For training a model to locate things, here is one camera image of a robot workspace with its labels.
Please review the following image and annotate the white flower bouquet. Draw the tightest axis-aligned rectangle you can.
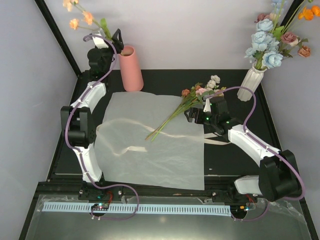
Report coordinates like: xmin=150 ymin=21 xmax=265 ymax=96
xmin=94 ymin=91 xmax=205 ymax=190

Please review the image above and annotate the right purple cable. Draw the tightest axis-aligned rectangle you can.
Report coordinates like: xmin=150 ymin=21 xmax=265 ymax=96
xmin=203 ymin=86 xmax=306 ymax=223

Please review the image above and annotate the left circuit board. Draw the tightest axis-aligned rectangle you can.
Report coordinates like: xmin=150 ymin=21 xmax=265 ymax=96
xmin=90 ymin=203 xmax=110 ymax=213

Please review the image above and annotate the cream printed ribbon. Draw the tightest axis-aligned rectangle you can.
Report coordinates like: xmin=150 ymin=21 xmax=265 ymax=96
xmin=96 ymin=118 xmax=230 ymax=157

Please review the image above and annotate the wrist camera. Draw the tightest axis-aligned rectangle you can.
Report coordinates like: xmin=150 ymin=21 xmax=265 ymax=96
xmin=203 ymin=98 xmax=211 ymax=113
xmin=91 ymin=28 xmax=109 ymax=49

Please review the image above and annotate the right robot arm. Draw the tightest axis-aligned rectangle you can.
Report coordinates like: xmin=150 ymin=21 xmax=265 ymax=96
xmin=184 ymin=97 xmax=302 ymax=202

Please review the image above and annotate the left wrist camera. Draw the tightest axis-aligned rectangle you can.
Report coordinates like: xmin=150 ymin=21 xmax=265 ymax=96
xmin=91 ymin=28 xmax=109 ymax=49

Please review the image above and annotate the right circuit board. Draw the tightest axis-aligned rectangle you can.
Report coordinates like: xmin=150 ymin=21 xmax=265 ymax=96
xmin=230 ymin=204 xmax=256 ymax=213

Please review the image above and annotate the right black frame post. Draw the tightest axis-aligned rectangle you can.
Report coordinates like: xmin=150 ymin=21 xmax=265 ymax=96
xmin=280 ymin=0 xmax=305 ymax=26

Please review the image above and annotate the circuit board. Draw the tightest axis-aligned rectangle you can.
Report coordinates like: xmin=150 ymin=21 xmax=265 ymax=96
xmin=90 ymin=203 xmax=110 ymax=213
xmin=230 ymin=204 xmax=256 ymax=213

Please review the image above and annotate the rust orange rose stem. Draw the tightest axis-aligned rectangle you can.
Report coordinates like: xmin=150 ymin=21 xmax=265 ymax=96
xmin=145 ymin=83 xmax=202 ymax=141

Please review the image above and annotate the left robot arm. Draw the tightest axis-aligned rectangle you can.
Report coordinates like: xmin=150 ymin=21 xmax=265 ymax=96
xmin=60 ymin=29 xmax=124 ymax=200

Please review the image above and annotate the orange poppy flower stem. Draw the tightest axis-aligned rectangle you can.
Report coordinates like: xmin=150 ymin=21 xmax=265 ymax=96
xmin=62 ymin=0 xmax=112 ymax=41

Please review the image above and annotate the left black frame post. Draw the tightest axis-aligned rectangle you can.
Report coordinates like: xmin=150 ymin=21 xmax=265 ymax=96
xmin=34 ymin=0 xmax=81 ymax=76

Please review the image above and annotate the black aluminium rail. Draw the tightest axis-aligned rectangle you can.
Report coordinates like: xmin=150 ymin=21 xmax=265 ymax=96
xmin=97 ymin=176 xmax=235 ymax=197

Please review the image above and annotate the blue and pink flower arrangement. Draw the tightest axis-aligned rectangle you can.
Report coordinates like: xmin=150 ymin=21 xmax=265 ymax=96
xmin=244 ymin=0 xmax=320 ymax=71

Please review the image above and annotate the white slotted cable duct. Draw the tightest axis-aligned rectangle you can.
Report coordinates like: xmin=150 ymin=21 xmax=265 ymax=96
xmin=42 ymin=202 xmax=232 ymax=217

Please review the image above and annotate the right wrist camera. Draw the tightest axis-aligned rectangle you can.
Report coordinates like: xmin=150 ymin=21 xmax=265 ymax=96
xmin=203 ymin=98 xmax=211 ymax=113

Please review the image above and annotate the pink peony flower stem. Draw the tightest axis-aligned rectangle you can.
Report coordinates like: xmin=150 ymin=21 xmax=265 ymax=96
xmin=149 ymin=86 xmax=227 ymax=142

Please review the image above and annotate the black frame post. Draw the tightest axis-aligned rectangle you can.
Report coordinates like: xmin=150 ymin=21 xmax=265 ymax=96
xmin=280 ymin=0 xmax=305 ymax=26
xmin=34 ymin=0 xmax=81 ymax=76

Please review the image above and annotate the pink cylindrical vase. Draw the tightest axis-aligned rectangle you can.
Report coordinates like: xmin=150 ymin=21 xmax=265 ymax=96
xmin=118 ymin=45 xmax=144 ymax=92

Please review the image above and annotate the white ribbed vase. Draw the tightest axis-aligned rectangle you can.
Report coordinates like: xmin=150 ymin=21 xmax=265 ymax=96
xmin=237 ymin=64 xmax=267 ymax=102

